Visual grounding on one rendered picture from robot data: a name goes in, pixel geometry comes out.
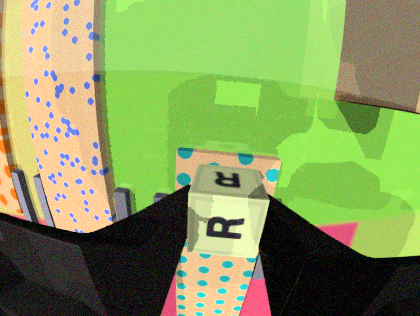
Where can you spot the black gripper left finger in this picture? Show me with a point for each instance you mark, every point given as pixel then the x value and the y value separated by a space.
pixel 123 269

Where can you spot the tan strip with blue dots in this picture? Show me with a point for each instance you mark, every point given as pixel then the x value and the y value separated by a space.
pixel 65 117

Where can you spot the pale yellow cube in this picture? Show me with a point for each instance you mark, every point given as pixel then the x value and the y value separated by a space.
pixel 226 211

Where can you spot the tan strip with teal polka dots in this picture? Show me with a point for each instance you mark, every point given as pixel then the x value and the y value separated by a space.
pixel 216 285

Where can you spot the orange polka-dot flat strip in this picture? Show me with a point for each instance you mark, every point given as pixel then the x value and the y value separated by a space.
pixel 8 195

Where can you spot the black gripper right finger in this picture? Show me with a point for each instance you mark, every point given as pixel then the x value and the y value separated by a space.
pixel 309 273

